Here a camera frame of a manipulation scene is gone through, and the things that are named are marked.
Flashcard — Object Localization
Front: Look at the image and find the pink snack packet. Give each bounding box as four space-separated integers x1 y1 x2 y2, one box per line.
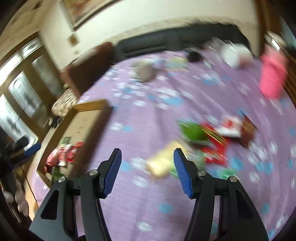
44 142 84 173

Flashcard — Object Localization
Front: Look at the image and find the dark red snack bag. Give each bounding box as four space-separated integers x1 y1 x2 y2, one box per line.
239 115 257 148

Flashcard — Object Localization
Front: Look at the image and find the white red snack packet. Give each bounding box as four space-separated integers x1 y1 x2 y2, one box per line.
215 115 242 138

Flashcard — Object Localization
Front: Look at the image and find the left gloved hand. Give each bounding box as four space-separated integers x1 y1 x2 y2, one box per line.
3 179 29 217

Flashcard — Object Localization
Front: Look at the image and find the cardboard box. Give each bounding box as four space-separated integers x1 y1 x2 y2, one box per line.
23 99 114 220

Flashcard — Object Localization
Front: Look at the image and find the wooden glass door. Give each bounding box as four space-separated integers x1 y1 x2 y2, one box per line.
1 33 63 145

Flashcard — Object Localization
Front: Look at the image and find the brown armchair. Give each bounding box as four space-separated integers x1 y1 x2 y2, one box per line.
51 42 114 117

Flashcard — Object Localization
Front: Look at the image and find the purple floral tablecloth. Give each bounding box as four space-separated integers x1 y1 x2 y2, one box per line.
79 51 295 240

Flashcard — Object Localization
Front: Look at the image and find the white ceramic mug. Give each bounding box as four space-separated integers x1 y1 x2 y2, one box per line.
130 59 157 82

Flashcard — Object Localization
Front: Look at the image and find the green notebook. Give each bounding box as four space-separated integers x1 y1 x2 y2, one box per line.
165 57 188 71

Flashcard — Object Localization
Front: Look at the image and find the pink knit-sleeved thermos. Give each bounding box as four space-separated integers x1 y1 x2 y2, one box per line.
259 31 288 99

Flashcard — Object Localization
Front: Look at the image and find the white plastic jar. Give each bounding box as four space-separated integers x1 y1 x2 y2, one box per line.
220 43 253 69

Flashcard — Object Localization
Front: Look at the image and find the small black box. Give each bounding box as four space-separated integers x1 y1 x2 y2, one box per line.
187 51 203 62

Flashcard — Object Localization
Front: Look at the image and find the black sofa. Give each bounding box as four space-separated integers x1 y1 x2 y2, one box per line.
115 23 250 62

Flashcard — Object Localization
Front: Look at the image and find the framed wall picture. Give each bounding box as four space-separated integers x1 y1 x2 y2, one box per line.
59 0 117 30

